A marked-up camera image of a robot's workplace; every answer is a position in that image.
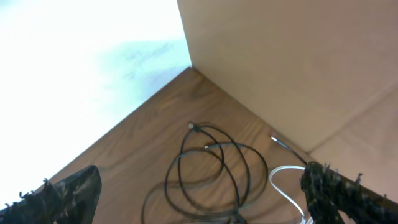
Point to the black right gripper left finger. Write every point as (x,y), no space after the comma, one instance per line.
(71,200)

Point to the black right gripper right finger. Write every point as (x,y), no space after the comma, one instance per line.
(328,193)

